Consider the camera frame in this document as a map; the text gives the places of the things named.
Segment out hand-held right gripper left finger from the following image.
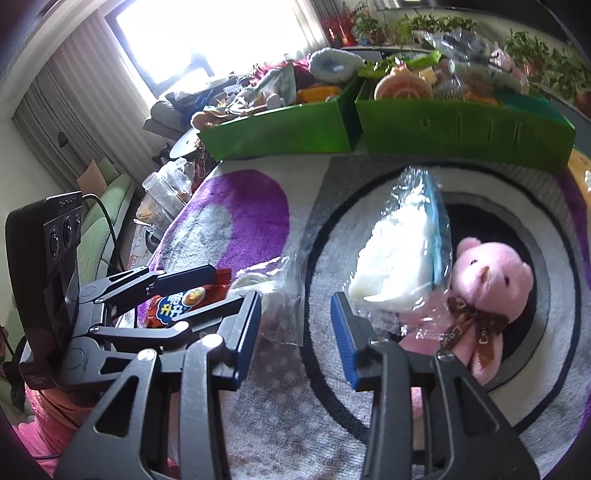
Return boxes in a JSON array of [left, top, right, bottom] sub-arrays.
[[54, 290, 263, 480]]

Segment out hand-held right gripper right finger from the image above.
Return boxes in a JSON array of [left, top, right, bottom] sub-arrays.
[[331, 292, 541, 480]]

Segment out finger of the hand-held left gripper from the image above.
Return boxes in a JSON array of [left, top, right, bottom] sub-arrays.
[[74, 296, 251, 358], [79, 264, 219, 320]]

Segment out red snack packet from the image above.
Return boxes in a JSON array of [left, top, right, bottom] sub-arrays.
[[145, 268, 232, 329]]

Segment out clear bag with white filling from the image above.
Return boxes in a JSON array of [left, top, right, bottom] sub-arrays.
[[346, 166, 455, 333]]

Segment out pink plush bear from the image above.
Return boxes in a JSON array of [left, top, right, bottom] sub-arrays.
[[398, 236, 535, 418]]

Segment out green storage box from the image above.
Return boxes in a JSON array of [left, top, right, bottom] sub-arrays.
[[355, 76, 577, 171], [198, 76, 363, 162]]

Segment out clear plastic packet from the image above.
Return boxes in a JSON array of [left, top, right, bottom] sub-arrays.
[[231, 251, 319, 347]]

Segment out pink fuzzy clothing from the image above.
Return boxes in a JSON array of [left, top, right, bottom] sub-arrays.
[[14, 383, 98, 476]]

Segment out clear plastic cups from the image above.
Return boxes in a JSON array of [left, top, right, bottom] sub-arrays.
[[136, 157, 192, 232]]

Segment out orange sofa pillow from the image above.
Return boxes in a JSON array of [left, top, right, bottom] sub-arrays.
[[76, 159, 105, 192]]

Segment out purple and white shaggy rug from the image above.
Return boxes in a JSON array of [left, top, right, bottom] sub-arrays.
[[111, 154, 591, 480]]

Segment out round coffee table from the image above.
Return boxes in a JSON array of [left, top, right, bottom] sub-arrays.
[[168, 127, 204, 160]]

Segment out floor lamp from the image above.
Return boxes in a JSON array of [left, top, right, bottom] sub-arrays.
[[55, 131, 88, 171]]

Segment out grey armchair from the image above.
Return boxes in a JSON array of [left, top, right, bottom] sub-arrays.
[[143, 88, 218, 139]]

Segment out grey curtain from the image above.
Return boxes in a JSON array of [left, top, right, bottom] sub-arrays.
[[11, 9, 158, 195]]

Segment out window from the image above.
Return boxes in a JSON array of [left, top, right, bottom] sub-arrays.
[[106, 0, 324, 100]]

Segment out orange round plush toy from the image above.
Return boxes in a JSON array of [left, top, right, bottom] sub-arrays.
[[373, 65, 435, 101]]

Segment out blue and white plush toy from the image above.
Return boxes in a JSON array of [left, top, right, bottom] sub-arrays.
[[307, 47, 365, 85]]

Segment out green snack bag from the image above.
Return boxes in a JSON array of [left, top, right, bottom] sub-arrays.
[[358, 50, 441, 79]]

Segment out round wooden side table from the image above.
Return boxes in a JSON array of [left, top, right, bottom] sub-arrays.
[[567, 145, 591, 204]]

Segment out green sponge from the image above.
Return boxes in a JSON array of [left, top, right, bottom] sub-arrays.
[[496, 90, 568, 121]]

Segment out red decorative plant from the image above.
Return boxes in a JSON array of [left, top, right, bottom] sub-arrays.
[[321, 16, 356, 47]]

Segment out pile of clear plastic bags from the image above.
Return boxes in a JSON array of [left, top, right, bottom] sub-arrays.
[[411, 28, 522, 93]]

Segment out pink plush toy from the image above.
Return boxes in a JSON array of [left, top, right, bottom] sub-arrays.
[[489, 46, 532, 93]]

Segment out row of potted green plants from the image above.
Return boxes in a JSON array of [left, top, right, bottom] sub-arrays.
[[353, 2, 591, 116]]

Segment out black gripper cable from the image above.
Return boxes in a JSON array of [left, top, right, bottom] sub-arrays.
[[81, 194, 125, 273]]

